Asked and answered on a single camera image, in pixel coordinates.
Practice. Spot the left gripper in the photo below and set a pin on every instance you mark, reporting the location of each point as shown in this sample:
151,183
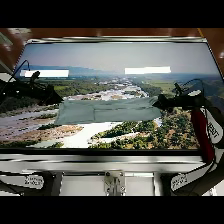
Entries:
51,96

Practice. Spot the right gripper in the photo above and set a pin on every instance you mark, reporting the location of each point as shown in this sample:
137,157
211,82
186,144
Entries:
165,101

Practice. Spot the light blue shirt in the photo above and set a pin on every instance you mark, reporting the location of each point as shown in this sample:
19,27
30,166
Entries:
106,111

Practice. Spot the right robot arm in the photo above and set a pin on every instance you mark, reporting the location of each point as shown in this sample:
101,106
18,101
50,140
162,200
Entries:
206,126

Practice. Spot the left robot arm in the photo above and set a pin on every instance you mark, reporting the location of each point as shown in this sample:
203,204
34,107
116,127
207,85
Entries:
20,91

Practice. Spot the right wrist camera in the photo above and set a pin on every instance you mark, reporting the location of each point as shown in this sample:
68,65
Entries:
178,89

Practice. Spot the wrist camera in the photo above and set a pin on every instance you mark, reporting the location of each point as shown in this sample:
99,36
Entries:
34,76
178,89

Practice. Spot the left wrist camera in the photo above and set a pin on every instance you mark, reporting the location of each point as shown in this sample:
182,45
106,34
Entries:
34,76

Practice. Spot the silver frame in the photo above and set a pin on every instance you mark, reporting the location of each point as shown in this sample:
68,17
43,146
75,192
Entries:
100,165

